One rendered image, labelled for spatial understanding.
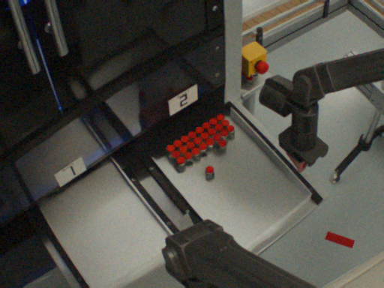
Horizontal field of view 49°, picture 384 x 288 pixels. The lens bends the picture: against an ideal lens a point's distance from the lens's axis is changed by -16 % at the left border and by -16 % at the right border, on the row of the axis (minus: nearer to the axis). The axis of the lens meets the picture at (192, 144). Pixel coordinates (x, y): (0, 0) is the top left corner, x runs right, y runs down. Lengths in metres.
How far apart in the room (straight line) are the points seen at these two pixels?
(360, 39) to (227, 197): 2.03
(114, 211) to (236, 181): 0.32
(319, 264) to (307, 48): 1.34
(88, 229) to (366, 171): 1.57
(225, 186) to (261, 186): 0.09
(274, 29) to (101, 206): 0.78
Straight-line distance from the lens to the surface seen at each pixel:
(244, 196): 1.25
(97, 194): 1.28
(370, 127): 2.23
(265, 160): 1.30
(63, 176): 1.17
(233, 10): 1.14
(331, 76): 0.85
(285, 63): 2.75
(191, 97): 1.25
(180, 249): 0.65
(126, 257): 1.20
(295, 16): 1.64
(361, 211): 2.31
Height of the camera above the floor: 1.99
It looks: 57 degrees down
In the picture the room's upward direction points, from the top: 4 degrees counter-clockwise
